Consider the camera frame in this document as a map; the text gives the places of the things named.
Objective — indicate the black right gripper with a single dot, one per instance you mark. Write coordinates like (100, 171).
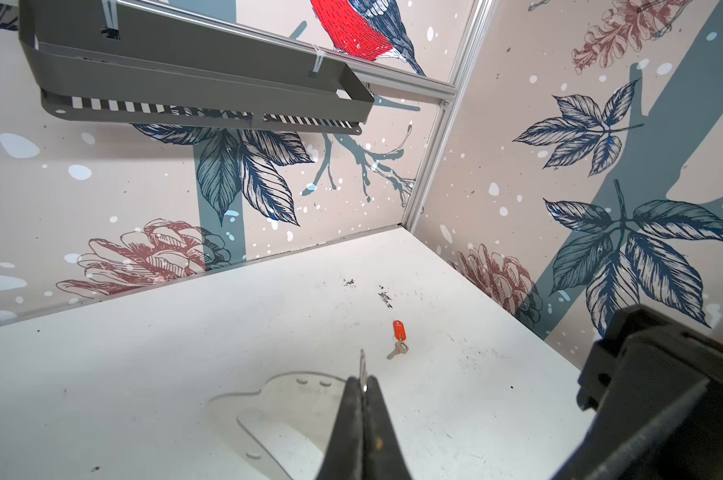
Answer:
(656, 387)

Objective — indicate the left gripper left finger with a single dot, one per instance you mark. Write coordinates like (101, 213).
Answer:
(344, 456)

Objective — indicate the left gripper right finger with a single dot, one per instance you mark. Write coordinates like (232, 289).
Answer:
(382, 457)

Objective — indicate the split keyring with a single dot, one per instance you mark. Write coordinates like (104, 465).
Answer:
(363, 371)

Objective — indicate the red capped key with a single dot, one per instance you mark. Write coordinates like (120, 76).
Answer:
(399, 348)

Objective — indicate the black slotted wall basket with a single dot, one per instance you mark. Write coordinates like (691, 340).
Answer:
(141, 62)

